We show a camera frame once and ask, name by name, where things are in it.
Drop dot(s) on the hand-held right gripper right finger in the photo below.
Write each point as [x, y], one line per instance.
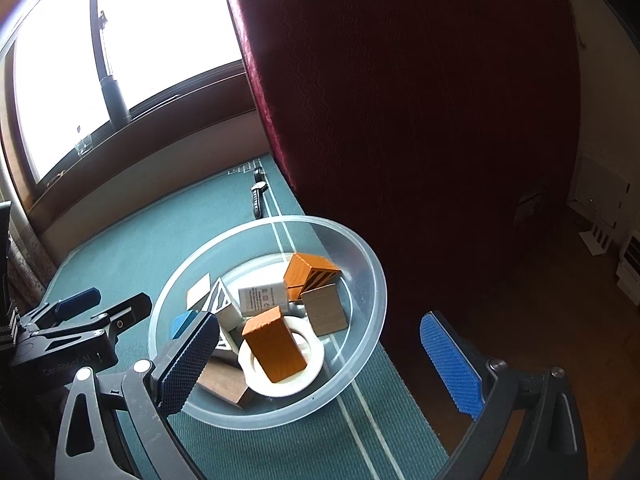
[452, 365]

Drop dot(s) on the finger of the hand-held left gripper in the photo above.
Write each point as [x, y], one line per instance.
[120, 312]
[75, 302]

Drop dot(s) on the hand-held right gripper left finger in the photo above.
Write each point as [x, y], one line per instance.
[190, 360]

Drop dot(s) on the blue block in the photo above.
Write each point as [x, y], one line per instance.
[182, 325]

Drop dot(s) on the dark brown wooden block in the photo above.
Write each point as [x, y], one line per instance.
[225, 382]

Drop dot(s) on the large white striped wedge block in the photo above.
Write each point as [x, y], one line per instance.
[230, 312]

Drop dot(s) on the light wooden wedge block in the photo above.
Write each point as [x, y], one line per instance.
[199, 290]

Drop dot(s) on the plain orange rectangular block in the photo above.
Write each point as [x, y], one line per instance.
[272, 350]

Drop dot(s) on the white charger plug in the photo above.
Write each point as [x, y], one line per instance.
[260, 297]

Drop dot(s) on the cream round wooden spool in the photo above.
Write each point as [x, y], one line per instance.
[300, 375]

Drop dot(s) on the wood grain rectangular block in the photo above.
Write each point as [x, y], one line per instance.
[325, 310]

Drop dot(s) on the clear plastic bowl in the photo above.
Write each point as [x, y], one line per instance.
[350, 260]

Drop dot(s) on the orange striped wedge block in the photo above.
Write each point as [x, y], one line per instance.
[305, 267]

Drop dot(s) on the beige patterned curtain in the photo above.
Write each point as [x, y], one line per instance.
[25, 260]

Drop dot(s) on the clear drinking glass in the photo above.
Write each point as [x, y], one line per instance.
[85, 146]

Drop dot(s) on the black wristwatch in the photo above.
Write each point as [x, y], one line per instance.
[258, 195]

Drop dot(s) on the white slatted rack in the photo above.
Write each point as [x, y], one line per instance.
[597, 237]

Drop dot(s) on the black cylinder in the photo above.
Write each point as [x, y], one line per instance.
[115, 100]

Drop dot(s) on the red quilted curtain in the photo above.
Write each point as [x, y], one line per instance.
[400, 110]

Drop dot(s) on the window with wooden frame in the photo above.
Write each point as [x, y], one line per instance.
[175, 35]

